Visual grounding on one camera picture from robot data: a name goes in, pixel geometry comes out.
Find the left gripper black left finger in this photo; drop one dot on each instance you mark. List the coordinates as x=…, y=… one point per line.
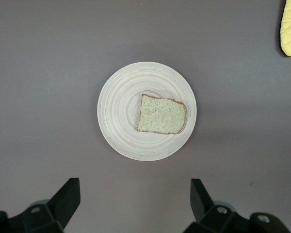
x=55, y=211

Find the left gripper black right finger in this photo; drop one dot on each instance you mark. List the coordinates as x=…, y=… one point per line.
x=208, y=213

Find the brown toast slice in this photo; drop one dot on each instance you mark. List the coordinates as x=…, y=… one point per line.
x=162, y=115

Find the round wooden plate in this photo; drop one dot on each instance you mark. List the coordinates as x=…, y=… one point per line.
x=121, y=109

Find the brown table cover sheet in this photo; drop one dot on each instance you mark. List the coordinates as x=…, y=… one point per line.
x=38, y=72

